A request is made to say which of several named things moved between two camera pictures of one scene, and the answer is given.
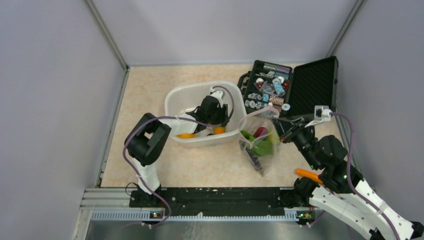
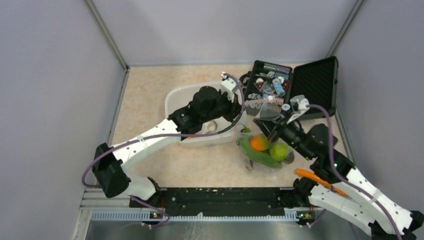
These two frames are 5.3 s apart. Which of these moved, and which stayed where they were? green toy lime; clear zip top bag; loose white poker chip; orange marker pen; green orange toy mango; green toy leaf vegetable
Moved: green orange toy mango; green toy leaf vegetable; green toy lime; clear zip top bag
Stayed: loose white poker chip; orange marker pen
